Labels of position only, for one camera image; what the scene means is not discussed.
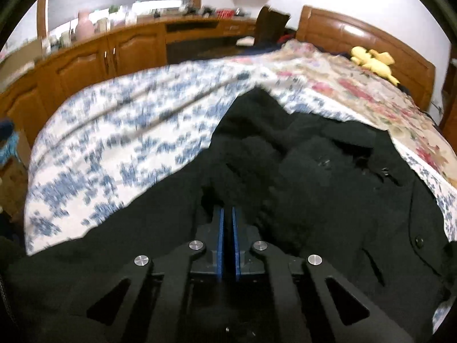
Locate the black double-breasted coat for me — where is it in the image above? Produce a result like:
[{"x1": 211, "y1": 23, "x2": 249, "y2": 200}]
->
[{"x1": 1, "y1": 87, "x2": 456, "y2": 342}]

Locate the blue floral white quilt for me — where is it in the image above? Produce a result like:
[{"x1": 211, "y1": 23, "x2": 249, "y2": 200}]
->
[{"x1": 24, "y1": 58, "x2": 456, "y2": 328}]

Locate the red floral beige blanket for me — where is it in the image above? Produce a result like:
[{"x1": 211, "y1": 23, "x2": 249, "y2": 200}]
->
[{"x1": 232, "y1": 39, "x2": 456, "y2": 180}]

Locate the long wooden desk cabinet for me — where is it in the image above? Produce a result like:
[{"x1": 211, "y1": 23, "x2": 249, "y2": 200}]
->
[{"x1": 1, "y1": 17, "x2": 255, "y2": 143}]

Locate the wooden bed headboard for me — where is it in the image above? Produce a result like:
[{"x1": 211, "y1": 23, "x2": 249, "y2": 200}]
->
[{"x1": 296, "y1": 5, "x2": 435, "y2": 111}]

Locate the yellow plush toy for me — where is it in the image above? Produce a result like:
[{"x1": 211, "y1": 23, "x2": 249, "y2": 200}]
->
[{"x1": 350, "y1": 46, "x2": 400, "y2": 86}]

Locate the pink thermos jug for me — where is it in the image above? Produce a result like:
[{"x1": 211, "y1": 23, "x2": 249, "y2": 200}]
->
[{"x1": 75, "y1": 10, "x2": 95, "y2": 41}]

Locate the dark wooden chair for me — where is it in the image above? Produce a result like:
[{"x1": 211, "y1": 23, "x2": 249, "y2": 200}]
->
[{"x1": 254, "y1": 5, "x2": 290, "y2": 46}]

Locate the red basket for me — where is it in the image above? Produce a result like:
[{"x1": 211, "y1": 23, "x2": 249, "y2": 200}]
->
[{"x1": 215, "y1": 9, "x2": 235, "y2": 19}]

